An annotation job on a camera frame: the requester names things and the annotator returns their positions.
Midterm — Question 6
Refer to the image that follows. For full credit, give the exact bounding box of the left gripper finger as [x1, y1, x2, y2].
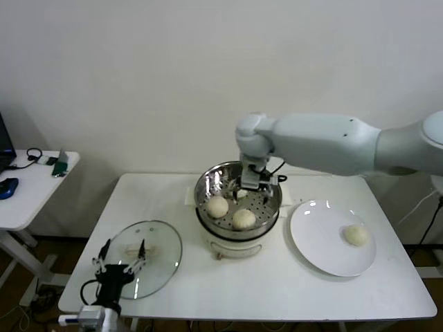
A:
[126, 239, 146, 275]
[91, 239, 111, 276]

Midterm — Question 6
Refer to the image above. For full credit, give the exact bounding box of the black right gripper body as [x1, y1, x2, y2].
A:
[258, 174, 278, 195]

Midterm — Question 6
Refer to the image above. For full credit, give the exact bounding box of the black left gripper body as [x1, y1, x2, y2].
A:
[95, 264, 136, 307]

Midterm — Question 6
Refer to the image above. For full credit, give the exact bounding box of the round glass pot lid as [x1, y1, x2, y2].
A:
[103, 220, 183, 300]

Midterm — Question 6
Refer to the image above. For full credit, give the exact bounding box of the perforated stainless steel steamer basket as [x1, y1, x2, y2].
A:
[192, 160, 283, 242]

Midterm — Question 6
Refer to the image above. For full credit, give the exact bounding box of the white electric cooking pot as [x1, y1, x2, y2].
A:
[184, 185, 292, 261]

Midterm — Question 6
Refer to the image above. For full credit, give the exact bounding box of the large white round plate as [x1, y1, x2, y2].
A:
[289, 199, 377, 277]

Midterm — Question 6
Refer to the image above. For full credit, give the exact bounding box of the white floor power strip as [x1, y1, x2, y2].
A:
[30, 285, 65, 308]

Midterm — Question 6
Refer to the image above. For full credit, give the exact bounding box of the white side table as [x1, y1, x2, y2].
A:
[0, 150, 81, 308]

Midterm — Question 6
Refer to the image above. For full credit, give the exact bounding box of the blue computer mouse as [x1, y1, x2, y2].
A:
[0, 178, 19, 201]

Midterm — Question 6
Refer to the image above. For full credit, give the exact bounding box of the dark laptop computer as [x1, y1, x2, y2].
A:
[0, 111, 17, 174]

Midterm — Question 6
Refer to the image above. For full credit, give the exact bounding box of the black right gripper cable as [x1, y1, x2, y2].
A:
[266, 162, 288, 184]

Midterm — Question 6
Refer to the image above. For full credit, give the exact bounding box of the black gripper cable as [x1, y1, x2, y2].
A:
[266, 162, 288, 184]
[80, 279, 101, 307]

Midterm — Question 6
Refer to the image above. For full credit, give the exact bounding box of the right wrist camera unit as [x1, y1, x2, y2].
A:
[240, 162, 261, 190]

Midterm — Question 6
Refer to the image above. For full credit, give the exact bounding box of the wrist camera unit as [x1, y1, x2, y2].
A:
[240, 162, 261, 190]
[57, 313, 84, 326]

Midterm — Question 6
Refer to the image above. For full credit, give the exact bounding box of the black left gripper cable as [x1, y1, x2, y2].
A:
[80, 279, 101, 307]

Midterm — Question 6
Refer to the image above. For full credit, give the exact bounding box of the left wrist camera unit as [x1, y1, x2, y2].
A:
[57, 313, 84, 326]

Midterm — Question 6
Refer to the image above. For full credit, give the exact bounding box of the black looped thin cable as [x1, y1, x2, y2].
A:
[6, 148, 44, 172]

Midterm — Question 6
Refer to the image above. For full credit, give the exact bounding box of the white wall cable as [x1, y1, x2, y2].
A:
[397, 186, 443, 224]

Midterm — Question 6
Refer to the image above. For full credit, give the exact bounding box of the black wall cable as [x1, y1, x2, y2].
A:
[417, 192, 443, 246]

